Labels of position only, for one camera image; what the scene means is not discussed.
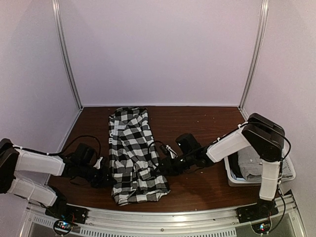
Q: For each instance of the right aluminium frame post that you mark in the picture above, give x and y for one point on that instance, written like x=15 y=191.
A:
x=263 y=18

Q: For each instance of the grey button shirt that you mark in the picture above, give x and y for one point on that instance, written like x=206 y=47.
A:
x=251 y=166

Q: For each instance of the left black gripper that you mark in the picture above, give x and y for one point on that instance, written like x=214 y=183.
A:
x=102 y=181

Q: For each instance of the black folded shirt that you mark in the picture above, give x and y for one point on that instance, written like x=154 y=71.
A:
x=234 y=166

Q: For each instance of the left aluminium frame post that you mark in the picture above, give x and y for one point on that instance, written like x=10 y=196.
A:
x=64 y=52

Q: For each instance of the white plastic laundry basket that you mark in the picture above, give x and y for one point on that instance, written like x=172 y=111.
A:
x=236 y=182

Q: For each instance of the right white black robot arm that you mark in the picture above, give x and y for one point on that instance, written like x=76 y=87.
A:
x=257 y=144

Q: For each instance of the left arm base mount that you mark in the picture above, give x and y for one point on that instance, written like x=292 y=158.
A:
x=68 y=213

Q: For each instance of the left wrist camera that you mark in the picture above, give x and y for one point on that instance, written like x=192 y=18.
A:
x=100 y=163

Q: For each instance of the aluminium frame post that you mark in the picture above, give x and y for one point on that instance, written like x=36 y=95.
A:
x=64 y=52
x=263 y=18

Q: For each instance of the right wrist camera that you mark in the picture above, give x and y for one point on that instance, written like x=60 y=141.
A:
x=168 y=151

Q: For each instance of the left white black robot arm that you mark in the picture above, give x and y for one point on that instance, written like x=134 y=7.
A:
x=84 y=162

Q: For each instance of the circuit board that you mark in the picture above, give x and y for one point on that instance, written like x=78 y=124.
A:
x=261 y=228
x=61 y=227

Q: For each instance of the black white plaid shirt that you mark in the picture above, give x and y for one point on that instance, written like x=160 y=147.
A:
x=133 y=158

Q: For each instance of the right circuit board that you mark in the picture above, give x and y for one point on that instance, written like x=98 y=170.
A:
x=261 y=228

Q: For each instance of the left circuit board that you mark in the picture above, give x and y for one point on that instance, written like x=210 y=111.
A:
x=61 y=227

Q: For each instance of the front aluminium rail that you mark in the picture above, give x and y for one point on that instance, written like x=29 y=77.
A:
x=222 y=222

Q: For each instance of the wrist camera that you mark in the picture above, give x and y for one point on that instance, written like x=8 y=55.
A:
x=100 y=163
x=168 y=151

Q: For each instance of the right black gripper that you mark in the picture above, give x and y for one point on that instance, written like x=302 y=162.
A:
x=167 y=163

